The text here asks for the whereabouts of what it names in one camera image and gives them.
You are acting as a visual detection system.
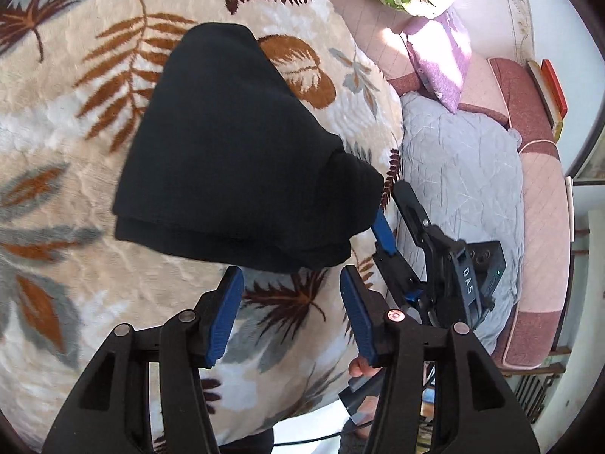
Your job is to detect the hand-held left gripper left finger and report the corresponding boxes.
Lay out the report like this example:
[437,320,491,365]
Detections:
[42,266,245,454]

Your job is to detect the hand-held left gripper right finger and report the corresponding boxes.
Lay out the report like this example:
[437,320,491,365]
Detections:
[340,265,540,454]

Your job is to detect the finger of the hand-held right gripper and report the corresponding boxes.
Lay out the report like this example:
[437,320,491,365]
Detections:
[371,208,426,313]
[392,180,455,252]

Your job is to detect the black pants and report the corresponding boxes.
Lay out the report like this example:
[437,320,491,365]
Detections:
[112,22,385,274]

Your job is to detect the person's right hand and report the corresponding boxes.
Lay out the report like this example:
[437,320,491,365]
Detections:
[349,356,383,380]

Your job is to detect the grey quilted blanket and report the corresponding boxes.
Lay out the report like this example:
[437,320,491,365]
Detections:
[388,92,525,355]

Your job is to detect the pink quilted mattress pad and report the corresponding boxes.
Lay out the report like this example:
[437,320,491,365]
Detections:
[288,0,572,372]

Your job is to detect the purple pillow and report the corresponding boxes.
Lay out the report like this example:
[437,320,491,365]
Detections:
[402,7,473,114]

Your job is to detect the red and beige books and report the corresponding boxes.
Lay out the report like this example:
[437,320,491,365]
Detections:
[526,61,563,135]

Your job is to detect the red book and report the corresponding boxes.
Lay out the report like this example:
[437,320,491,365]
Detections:
[540,59,569,119]

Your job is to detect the leaf print fleece blanket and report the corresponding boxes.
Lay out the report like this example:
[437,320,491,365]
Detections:
[0,0,405,452]

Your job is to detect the wooden bed frame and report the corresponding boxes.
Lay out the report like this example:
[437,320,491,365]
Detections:
[502,346,568,378]

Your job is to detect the black cable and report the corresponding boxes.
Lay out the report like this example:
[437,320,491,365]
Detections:
[273,432,346,448]

